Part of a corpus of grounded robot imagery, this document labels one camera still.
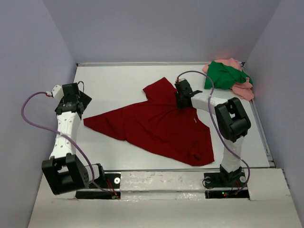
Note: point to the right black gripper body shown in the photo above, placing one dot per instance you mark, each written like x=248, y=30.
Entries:
x=181, y=100

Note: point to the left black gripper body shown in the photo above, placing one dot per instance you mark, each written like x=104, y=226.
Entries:
x=83, y=99

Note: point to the dark red t-shirt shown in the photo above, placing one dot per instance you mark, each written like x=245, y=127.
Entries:
x=158, y=126

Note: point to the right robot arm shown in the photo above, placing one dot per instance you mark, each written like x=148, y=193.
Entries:
x=231, y=123

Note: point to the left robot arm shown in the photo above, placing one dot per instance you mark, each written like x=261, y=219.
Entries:
x=63, y=170

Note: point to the green t-shirt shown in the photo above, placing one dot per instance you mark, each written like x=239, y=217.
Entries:
x=224, y=77

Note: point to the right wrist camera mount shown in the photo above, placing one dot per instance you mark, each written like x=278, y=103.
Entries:
x=178, y=80

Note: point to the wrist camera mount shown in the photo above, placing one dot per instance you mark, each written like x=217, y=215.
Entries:
x=56, y=92
x=178, y=80

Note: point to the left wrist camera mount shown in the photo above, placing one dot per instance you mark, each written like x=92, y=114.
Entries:
x=56, y=92

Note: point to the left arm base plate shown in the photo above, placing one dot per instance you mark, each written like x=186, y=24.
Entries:
x=108, y=189

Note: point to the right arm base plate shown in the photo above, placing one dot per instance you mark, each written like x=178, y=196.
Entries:
x=215, y=188

